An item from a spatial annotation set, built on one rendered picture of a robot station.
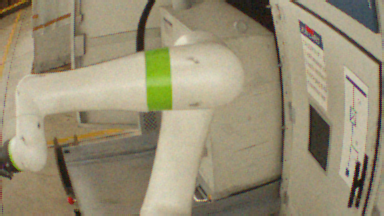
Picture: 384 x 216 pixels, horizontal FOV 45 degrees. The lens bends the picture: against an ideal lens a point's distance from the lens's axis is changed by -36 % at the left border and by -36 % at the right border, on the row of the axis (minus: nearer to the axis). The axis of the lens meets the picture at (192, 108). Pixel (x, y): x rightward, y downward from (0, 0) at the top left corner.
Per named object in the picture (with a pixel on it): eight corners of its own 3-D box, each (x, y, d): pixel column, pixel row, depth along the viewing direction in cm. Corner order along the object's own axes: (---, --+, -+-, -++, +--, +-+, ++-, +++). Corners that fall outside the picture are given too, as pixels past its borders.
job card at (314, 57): (326, 114, 141) (320, 35, 132) (306, 92, 154) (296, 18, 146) (328, 113, 141) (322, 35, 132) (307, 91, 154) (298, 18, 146)
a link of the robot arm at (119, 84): (148, 101, 120) (148, 120, 130) (146, 40, 123) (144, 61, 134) (11, 115, 117) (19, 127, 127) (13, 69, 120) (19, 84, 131)
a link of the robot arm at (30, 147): (29, 164, 111) (58, 173, 120) (25, 110, 115) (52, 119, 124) (8, 170, 119) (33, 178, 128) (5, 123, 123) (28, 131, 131)
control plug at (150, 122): (141, 135, 227) (135, 85, 219) (138, 129, 231) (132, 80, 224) (164, 131, 228) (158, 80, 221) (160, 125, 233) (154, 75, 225)
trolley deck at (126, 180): (94, 245, 181) (89, 234, 179) (67, 170, 236) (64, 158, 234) (278, 211, 196) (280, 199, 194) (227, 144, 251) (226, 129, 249)
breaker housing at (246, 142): (214, 197, 192) (201, 39, 173) (170, 133, 236) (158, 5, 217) (338, 152, 203) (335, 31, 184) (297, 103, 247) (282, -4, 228)
